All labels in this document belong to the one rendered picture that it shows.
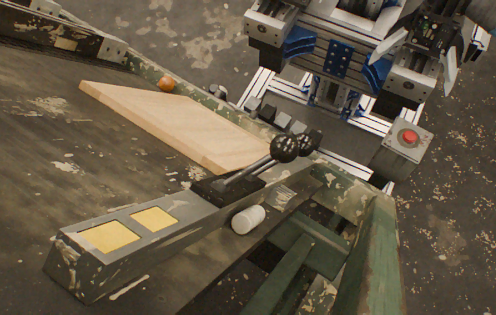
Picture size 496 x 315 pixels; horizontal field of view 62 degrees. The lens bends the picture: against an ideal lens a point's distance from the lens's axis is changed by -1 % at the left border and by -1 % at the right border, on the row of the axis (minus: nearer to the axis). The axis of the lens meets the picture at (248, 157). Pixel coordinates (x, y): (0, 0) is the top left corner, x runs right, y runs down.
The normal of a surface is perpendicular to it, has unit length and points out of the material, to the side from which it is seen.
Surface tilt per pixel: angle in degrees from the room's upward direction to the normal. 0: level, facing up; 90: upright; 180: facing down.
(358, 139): 0
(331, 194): 35
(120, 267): 90
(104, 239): 55
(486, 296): 0
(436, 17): 62
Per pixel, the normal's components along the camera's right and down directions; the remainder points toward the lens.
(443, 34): -0.42, 0.49
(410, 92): -0.45, 0.80
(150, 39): 0.00, -0.44
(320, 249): -0.32, 0.07
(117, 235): 0.46, -0.86
